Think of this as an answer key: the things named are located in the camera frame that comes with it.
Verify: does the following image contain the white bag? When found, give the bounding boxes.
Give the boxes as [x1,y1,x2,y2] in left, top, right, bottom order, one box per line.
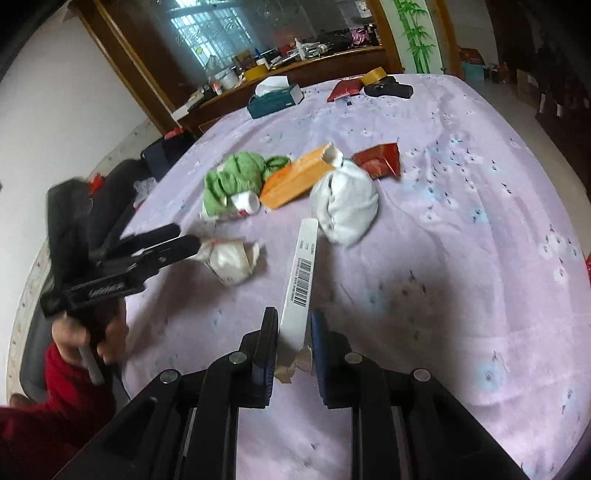
[309,161,380,246]

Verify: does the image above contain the orange carton box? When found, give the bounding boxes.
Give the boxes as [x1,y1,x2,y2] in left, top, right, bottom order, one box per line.
[259,143,345,210]

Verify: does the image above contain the dark green tissue box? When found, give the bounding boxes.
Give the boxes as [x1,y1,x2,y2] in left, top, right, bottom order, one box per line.
[246,76,304,120]

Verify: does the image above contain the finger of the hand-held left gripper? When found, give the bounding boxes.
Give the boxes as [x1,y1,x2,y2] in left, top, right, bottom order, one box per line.
[119,223,182,254]
[134,234,202,269]

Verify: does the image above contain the black device on table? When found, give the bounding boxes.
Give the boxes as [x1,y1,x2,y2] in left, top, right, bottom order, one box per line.
[363,76,415,99]

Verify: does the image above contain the bamboo print panel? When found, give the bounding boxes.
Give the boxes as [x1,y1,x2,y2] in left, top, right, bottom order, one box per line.
[392,0,445,75]

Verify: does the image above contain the clutter on wooden ledge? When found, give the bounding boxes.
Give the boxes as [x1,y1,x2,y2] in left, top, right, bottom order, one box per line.
[187,25,384,112]

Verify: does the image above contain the green cloth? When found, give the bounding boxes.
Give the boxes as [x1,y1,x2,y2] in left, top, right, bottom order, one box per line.
[202,152,293,219]

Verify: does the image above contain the white carton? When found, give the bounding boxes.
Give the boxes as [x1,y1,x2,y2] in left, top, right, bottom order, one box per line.
[198,237,260,288]

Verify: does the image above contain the torn red snack packet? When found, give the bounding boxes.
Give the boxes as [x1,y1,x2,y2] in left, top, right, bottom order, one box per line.
[352,142,402,178]

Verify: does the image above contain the brown cardboard box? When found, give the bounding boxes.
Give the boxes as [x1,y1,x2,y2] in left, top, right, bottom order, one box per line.
[514,68,540,109]

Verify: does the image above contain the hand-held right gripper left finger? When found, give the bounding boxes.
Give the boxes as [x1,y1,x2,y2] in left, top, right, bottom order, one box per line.
[53,307,279,480]

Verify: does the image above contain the flat red packet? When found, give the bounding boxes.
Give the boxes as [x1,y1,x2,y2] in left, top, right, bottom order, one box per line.
[326,78,364,103]

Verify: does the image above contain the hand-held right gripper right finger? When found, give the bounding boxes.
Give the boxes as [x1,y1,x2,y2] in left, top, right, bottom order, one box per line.
[311,311,527,480]

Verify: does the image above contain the small white bottle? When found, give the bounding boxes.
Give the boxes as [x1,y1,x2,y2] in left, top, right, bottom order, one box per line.
[230,191,260,217]

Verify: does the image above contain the wooden framed glass partition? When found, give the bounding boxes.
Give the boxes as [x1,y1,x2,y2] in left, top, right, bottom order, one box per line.
[74,0,404,137]

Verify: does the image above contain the person's left hand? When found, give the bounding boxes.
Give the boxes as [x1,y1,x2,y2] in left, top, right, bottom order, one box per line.
[52,302,131,370]

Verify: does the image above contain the long white barcode box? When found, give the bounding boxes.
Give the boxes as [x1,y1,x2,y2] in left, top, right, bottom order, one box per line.
[274,218,320,384]

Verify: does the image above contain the black chair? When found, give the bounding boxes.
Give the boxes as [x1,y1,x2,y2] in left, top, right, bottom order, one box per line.
[85,134,197,241]

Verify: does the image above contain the person's left forearm red sleeve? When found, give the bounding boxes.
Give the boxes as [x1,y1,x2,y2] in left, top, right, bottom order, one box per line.
[0,344,117,480]

